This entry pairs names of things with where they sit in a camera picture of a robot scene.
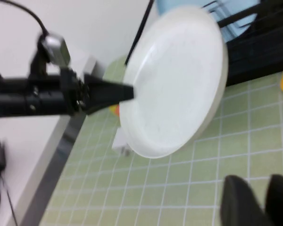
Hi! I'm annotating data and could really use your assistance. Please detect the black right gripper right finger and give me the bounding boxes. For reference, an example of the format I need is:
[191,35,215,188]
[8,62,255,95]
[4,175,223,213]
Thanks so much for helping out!
[265,174,283,226]

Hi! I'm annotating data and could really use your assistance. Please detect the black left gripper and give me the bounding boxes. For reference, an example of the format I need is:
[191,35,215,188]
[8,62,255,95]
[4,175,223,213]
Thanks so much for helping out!
[58,67,135,116]

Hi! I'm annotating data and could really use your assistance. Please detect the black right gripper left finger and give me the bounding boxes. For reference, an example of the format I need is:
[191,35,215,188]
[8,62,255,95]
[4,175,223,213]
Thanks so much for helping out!
[220,175,272,226]

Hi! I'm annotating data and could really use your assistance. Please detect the white round plate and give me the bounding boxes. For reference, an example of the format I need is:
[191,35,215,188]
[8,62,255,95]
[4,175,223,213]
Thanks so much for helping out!
[117,6,229,159]

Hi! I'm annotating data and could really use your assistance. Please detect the green checked tablecloth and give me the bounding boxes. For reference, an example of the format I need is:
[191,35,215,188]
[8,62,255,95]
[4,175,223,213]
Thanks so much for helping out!
[39,55,283,226]

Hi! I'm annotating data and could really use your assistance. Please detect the white side table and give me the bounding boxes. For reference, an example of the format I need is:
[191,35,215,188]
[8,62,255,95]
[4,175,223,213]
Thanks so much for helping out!
[0,47,97,226]

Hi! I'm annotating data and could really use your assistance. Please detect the white USB wall charger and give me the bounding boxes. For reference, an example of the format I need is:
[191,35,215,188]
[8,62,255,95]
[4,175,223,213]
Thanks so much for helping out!
[112,128,133,157]

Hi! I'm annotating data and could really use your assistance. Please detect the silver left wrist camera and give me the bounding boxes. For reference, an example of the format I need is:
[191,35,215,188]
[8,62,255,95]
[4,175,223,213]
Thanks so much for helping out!
[30,34,71,76]

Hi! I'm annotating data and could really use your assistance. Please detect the black wire dish rack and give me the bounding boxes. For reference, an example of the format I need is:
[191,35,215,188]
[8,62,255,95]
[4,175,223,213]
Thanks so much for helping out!
[224,0,283,87]
[124,0,283,48]

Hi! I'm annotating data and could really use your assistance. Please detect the black camera cable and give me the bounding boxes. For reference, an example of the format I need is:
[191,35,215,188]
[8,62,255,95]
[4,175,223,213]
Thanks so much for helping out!
[0,0,48,36]

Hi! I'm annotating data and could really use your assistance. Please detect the thin black cable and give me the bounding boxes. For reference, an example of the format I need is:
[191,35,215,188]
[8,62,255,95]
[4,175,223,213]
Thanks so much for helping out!
[1,176,19,226]

